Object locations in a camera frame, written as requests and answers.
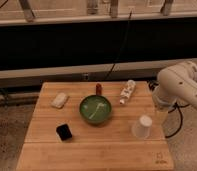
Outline white sponge block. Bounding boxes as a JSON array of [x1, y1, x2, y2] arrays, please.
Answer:
[[51, 93, 69, 109]]

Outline green bowl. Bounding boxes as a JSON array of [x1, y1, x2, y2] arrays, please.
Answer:
[[79, 95, 112, 125]]

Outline white tube with label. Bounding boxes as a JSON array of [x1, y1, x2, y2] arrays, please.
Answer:
[[119, 80, 136, 104]]

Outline black cable by robot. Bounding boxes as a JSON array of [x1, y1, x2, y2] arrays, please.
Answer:
[[148, 79, 191, 139]]

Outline small red-brown bottle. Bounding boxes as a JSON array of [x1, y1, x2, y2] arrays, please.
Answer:
[[96, 83, 102, 95]]

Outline wooden cutting board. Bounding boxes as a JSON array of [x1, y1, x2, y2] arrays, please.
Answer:
[[16, 82, 174, 171]]

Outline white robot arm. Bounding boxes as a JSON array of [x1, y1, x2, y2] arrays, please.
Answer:
[[152, 61, 197, 124]]

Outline black hanging cable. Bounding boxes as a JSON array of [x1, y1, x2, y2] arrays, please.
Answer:
[[103, 9, 133, 81]]

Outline black eraser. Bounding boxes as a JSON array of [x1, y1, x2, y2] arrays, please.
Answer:
[[56, 124, 72, 141]]

